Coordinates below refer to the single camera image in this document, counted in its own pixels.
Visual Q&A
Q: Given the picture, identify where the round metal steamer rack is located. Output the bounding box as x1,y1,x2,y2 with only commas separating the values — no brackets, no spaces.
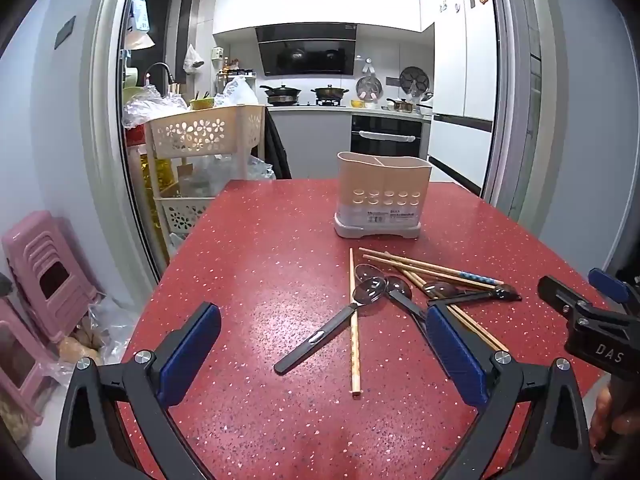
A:
356,76,383,102

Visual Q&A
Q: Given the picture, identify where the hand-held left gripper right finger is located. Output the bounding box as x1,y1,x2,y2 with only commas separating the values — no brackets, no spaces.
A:
425,304,596,480

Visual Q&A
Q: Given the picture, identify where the beige plastic utensil holder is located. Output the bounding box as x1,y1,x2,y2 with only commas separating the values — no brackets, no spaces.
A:
333,151,432,239

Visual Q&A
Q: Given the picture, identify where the black handled spoon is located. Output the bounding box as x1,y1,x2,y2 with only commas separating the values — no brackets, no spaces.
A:
273,277,389,375
355,264,387,285
385,275,430,323
422,281,522,308

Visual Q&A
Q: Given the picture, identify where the clear bag of food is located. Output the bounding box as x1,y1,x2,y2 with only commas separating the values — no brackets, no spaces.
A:
57,300,136,386

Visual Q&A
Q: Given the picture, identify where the round dark divided tray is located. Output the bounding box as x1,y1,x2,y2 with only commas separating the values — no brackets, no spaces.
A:
400,66,431,96

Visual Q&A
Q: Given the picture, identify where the person's right hand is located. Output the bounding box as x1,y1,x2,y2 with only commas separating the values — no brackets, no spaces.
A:
589,384,614,450

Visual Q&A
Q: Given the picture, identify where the black wok with lid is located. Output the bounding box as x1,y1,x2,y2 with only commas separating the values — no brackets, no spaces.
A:
259,84,302,106

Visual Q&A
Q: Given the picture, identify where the black range hood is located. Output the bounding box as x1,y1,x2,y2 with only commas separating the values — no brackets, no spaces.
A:
255,23,358,77

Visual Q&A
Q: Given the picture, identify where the white spice rack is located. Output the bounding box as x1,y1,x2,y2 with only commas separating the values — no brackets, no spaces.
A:
215,56,258,83

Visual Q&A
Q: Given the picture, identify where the white refrigerator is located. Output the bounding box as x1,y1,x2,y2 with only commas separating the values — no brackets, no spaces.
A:
420,0,501,196

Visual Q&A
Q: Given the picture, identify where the hanging white plastic bag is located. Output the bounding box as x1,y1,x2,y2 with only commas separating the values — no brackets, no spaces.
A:
182,44,206,73

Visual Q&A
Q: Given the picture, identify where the curved kitchen faucet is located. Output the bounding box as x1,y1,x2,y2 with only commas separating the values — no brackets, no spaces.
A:
145,62,175,91

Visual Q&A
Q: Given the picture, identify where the grooved wooden chopstick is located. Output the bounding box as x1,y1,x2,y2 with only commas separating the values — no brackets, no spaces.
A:
349,248,362,400

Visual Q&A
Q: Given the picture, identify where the black hanging garment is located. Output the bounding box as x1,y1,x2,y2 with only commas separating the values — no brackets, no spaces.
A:
264,107,293,180

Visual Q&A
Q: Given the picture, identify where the dark wall switch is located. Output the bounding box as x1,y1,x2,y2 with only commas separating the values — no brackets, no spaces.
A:
56,16,77,50

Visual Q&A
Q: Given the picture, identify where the beige plastic storage cart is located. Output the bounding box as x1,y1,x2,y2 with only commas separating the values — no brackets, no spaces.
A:
144,104,267,261

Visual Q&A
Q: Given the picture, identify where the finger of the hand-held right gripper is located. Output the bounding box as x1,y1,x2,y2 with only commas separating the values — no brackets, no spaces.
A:
588,267,640,307
537,275,608,322

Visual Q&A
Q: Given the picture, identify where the bronze pot with lid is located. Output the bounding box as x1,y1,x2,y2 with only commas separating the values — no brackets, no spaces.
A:
311,85,350,103

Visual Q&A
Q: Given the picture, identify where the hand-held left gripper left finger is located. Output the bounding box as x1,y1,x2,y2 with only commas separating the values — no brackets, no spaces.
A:
56,302,222,480

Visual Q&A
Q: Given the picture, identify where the crumpled clear plastic bag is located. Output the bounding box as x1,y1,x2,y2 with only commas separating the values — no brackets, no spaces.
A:
121,85,191,128

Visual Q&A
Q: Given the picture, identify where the yellow oil bottle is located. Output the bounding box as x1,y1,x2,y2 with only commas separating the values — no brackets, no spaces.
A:
140,152,176,196

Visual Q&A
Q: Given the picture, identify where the black built-in oven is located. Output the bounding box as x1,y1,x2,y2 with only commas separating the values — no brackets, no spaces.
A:
350,114,422,161

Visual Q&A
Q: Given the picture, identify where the pile of clear plastic bags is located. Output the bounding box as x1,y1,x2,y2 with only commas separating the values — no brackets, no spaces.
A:
177,155,276,198

